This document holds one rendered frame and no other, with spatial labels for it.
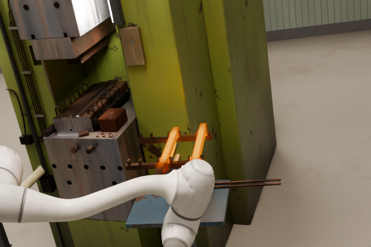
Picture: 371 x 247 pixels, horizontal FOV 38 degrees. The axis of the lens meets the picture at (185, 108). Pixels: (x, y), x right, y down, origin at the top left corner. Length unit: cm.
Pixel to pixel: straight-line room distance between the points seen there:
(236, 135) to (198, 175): 140
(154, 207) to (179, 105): 47
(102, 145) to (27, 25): 61
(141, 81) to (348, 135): 206
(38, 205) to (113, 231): 113
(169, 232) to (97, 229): 114
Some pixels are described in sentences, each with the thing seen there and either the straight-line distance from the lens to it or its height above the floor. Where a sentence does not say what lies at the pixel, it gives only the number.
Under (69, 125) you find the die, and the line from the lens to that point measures 254.
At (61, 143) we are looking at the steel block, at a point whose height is 89.
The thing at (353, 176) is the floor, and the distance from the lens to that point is 362.
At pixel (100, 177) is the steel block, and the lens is 253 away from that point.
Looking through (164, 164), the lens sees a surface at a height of 95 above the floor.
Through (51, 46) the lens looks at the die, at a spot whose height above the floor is 133.
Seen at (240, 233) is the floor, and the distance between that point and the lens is 319.
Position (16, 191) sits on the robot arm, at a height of 119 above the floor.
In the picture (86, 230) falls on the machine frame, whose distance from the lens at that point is 277.
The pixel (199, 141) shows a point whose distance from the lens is 215.
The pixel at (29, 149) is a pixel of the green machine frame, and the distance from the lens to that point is 293.
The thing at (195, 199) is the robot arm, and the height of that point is 107.
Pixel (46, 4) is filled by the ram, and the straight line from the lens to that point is 235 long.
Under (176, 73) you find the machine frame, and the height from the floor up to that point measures 114.
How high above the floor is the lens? 194
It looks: 24 degrees down
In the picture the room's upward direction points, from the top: 9 degrees counter-clockwise
